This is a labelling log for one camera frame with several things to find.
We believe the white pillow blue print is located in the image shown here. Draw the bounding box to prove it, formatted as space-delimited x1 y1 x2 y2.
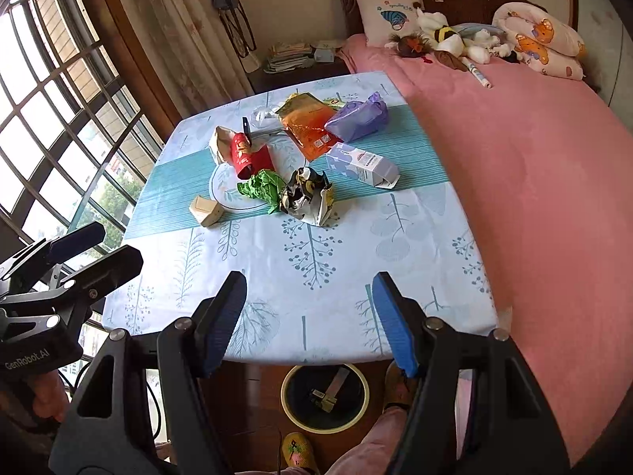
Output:
354 0 425 48

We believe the window grille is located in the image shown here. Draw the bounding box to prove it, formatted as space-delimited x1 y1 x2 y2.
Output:
0 0 164 372

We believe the small beige box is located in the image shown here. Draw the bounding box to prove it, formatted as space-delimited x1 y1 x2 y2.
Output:
191 195 223 229

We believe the small teal box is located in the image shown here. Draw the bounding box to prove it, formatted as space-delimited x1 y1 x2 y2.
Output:
313 42 342 63

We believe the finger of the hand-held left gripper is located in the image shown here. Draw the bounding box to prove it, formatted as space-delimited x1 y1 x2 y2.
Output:
0 245 144 331
0 222 107 295

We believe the purple plastic pack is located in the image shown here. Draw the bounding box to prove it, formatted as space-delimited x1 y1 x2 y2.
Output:
325 91 389 143

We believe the black white crumpled wrapper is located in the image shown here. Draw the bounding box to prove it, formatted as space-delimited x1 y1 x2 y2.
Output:
279 167 336 227

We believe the white round plate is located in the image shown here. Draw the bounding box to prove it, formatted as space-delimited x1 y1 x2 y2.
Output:
210 162 284 215

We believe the yellow black bee plush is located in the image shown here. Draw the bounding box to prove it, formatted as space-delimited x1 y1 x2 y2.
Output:
432 25 466 55

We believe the stack of books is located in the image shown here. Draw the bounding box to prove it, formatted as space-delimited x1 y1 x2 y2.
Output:
264 42 315 74

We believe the white plush toy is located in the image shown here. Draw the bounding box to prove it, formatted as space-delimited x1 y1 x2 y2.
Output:
415 7 450 35
465 28 512 63

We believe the orange snack bag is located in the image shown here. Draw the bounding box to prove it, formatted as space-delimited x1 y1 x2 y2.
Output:
275 93 342 162

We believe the white rolled paper tube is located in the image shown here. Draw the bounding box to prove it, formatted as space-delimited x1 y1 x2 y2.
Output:
462 57 493 89

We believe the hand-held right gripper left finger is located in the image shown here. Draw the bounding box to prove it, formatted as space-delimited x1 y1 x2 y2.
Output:
48 271 248 475

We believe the clear plastic bag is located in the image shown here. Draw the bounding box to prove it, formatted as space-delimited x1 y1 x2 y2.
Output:
251 104 284 132

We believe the blue leaf print tablecloth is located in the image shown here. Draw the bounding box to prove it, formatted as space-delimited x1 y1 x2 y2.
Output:
101 72 498 364

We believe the green crumpled paper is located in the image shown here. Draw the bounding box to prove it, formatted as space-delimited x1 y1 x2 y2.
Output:
237 169 288 215

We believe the red paper carton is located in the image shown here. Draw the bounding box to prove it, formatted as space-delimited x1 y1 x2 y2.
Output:
231 131 275 180

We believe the person's left hand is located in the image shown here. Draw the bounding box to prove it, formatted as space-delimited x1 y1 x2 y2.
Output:
28 371 71 425

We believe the bear print rolled quilt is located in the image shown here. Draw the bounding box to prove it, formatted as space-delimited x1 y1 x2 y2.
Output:
492 2 587 81

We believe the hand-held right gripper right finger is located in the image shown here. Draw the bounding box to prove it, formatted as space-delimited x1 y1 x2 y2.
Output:
372 271 572 475

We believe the cream paper bag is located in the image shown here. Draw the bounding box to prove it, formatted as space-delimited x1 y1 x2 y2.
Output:
208 126 248 165

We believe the brown wooden window frame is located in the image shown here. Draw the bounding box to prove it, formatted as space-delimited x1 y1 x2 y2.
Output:
91 0 181 127

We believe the beige floral curtain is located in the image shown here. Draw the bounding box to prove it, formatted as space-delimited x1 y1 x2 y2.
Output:
111 0 258 95

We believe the beige cardboard scrap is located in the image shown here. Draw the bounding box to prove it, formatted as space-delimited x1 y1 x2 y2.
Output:
311 367 353 412

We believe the brown furry plush toy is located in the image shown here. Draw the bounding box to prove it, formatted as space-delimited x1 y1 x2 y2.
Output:
386 32 437 57

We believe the lavender milk carton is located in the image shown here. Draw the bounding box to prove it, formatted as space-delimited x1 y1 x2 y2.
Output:
325 142 400 190

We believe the dark wooden nightstand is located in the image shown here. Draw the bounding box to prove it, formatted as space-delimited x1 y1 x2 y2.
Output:
247 57 352 95

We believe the black hanging strap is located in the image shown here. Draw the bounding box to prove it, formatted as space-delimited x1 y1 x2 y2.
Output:
220 7 258 59

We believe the cream rimmed dark trash bin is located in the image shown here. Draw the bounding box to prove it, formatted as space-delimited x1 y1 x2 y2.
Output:
280 363 371 431

